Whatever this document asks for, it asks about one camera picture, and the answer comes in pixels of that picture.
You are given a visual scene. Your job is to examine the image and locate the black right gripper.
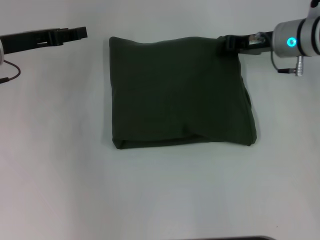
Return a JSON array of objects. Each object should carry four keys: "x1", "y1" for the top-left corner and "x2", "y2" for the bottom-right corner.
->
[{"x1": 221, "y1": 30, "x2": 275, "y2": 56}]

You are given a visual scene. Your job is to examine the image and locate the dark green FREE t-shirt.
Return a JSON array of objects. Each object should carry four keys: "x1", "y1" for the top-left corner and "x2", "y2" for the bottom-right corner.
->
[{"x1": 109, "y1": 35, "x2": 258, "y2": 151}]

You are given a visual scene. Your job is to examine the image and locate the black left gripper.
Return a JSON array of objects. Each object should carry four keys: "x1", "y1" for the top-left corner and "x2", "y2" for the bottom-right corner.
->
[{"x1": 0, "y1": 26, "x2": 88, "y2": 56}]

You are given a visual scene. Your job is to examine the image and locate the black cable with silver plug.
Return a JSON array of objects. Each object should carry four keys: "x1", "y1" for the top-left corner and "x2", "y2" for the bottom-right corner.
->
[{"x1": 270, "y1": 51, "x2": 305, "y2": 78}]

